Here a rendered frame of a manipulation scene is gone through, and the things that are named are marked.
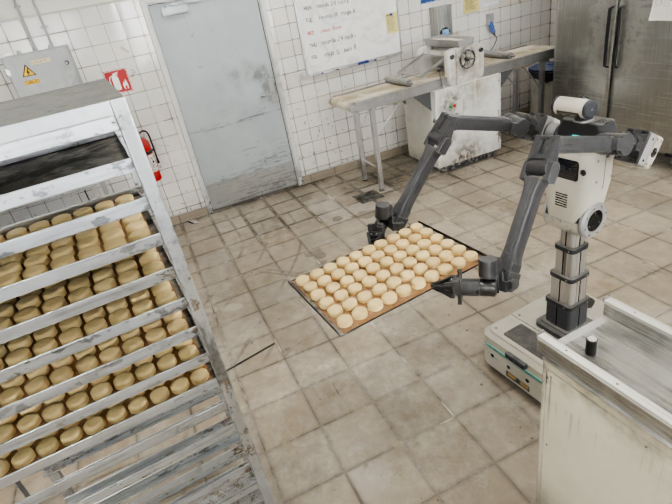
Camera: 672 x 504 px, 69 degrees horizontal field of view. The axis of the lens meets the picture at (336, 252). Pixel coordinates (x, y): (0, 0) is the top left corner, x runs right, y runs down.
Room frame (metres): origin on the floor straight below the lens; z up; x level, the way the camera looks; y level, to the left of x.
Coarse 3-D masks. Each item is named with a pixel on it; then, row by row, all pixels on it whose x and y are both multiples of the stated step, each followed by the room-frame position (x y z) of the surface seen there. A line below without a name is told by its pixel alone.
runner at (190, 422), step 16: (208, 416) 1.01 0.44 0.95; (160, 432) 0.96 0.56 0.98; (176, 432) 0.97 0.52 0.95; (128, 448) 0.93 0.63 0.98; (144, 448) 0.94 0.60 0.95; (96, 464) 0.90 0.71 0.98; (112, 464) 0.91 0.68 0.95; (64, 480) 0.87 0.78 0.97; (80, 480) 0.88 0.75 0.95; (32, 496) 0.84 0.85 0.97; (48, 496) 0.85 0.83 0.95
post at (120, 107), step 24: (120, 96) 1.02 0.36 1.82; (120, 120) 1.01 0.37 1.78; (144, 168) 1.01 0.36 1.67; (144, 192) 1.02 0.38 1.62; (168, 216) 1.01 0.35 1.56; (168, 240) 1.01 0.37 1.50; (192, 288) 1.01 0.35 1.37; (192, 312) 1.00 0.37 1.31; (216, 360) 1.01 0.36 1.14; (240, 408) 1.02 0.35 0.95; (240, 432) 1.01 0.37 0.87; (264, 480) 1.01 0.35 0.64
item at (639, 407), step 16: (544, 336) 1.12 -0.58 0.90; (544, 352) 1.11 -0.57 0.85; (560, 352) 1.05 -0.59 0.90; (576, 368) 1.00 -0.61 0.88; (592, 368) 0.96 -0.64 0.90; (592, 384) 0.95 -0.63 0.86; (608, 384) 0.90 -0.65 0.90; (624, 384) 0.89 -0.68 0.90; (624, 400) 0.86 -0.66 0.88; (640, 400) 0.83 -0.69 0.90; (640, 416) 0.82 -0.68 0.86; (656, 416) 0.78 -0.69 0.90; (656, 432) 0.77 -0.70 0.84
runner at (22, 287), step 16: (144, 240) 1.02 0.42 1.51; (160, 240) 1.03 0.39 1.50; (96, 256) 0.98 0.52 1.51; (112, 256) 0.99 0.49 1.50; (128, 256) 1.00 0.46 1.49; (48, 272) 0.94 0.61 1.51; (64, 272) 0.95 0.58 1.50; (80, 272) 0.96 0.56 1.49; (0, 288) 0.90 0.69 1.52; (16, 288) 0.91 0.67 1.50; (32, 288) 0.92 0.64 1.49
